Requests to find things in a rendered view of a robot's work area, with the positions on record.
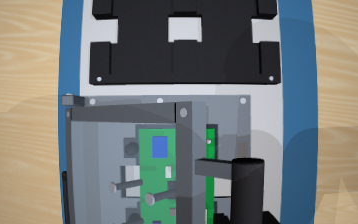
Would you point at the green circuit board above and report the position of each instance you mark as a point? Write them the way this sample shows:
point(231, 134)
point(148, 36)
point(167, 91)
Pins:
point(210, 153)

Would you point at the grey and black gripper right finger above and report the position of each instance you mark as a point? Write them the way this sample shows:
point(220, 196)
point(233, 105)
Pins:
point(268, 218)

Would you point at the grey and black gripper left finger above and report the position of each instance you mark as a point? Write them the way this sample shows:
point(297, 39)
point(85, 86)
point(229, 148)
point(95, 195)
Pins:
point(220, 218)

